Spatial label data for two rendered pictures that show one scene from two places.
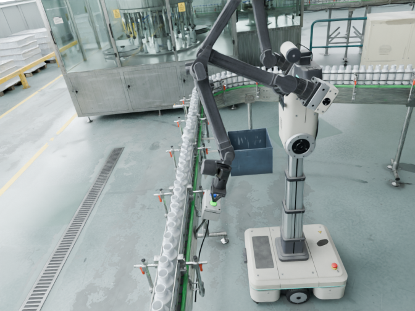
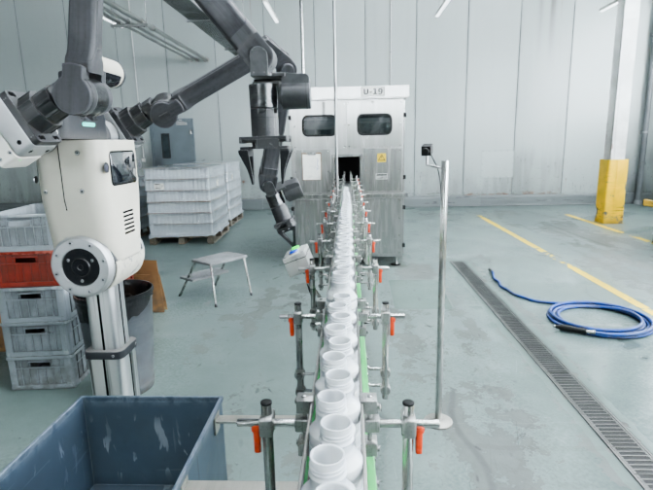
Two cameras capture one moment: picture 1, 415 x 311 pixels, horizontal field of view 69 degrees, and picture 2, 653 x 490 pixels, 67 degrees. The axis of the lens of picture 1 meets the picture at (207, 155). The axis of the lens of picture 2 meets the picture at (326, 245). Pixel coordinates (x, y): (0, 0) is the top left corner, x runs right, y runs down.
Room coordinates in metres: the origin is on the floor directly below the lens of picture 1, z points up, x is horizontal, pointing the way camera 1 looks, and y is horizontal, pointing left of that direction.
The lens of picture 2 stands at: (2.80, 0.04, 1.47)
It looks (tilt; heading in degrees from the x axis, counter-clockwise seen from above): 12 degrees down; 178
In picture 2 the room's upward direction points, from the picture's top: 1 degrees counter-clockwise
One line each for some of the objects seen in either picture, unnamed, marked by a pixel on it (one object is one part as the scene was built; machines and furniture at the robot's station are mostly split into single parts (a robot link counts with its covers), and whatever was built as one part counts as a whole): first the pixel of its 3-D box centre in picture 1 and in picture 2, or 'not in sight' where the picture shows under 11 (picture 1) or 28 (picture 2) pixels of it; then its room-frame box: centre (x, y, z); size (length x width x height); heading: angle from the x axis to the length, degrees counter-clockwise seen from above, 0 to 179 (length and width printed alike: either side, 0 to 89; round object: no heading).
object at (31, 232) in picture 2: not in sight; (45, 225); (-0.41, -1.64, 1.00); 0.61 x 0.41 x 0.22; 2
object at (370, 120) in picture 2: not in sight; (347, 175); (-3.72, 0.62, 1.05); 1.60 x 1.40 x 2.10; 175
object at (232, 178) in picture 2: not in sight; (210, 192); (-6.89, -1.80, 0.59); 1.25 x 1.03 x 1.17; 176
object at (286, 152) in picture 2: not in sight; (275, 161); (1.75, -0.02, 1.44); 0.07 x 0.07 x 0.09; 85
